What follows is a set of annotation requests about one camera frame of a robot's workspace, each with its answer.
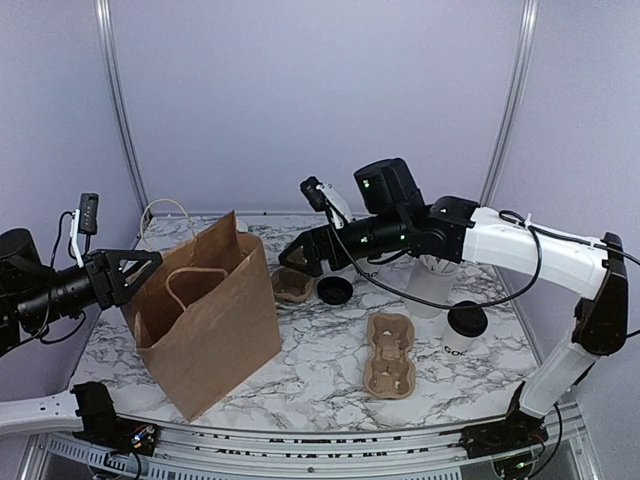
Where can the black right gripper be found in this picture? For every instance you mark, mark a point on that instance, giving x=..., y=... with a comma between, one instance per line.
x=310, y=241

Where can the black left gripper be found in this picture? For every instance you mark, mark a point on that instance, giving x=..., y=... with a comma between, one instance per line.
x=104, y=266

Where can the brown paper takeout bag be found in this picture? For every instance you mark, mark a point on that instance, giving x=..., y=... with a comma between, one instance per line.
x=206, y=319

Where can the white paper coffee cup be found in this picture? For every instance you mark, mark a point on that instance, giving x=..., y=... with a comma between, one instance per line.
x=455, y=346

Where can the black plastic cup lid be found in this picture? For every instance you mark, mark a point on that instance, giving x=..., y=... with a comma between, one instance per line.
x=468, y=319

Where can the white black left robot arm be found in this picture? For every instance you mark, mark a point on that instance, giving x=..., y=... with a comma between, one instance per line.
x=34, y=295

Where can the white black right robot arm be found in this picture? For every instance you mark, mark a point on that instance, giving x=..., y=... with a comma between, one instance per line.
x=460, y=230

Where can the brown cardboard cup carrier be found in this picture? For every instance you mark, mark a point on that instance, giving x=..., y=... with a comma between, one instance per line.
x=291, y=286

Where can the orange white bowl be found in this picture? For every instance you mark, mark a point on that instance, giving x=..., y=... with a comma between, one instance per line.
x=241, y=226

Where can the white utensil holder cup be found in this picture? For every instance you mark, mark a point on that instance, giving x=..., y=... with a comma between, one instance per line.
x=426, y=286

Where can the white plastic stirrers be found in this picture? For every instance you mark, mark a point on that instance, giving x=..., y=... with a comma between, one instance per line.
x=437, y=266

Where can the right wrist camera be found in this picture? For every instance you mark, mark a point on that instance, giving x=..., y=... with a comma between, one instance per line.
x=324, y=198

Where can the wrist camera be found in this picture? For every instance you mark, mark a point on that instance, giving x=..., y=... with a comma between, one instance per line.
x=324, y=198
x=84, y=222

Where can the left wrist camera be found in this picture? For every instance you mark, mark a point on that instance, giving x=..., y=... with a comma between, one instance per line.
x=84, y=222

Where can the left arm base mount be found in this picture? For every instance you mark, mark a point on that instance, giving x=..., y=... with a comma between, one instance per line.
x=102, y=426

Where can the left aluminium corner post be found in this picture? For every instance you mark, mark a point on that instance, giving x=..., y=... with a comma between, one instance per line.
x=109, y=51

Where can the aluminium corner post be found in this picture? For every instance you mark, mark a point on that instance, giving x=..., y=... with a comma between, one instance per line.
x=109, y=51
x=515, y=92

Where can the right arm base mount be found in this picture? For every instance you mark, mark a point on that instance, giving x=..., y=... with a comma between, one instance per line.
x=515, y=431

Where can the right aluminium corner post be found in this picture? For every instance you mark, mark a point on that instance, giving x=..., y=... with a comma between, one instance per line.
x=515, y=92

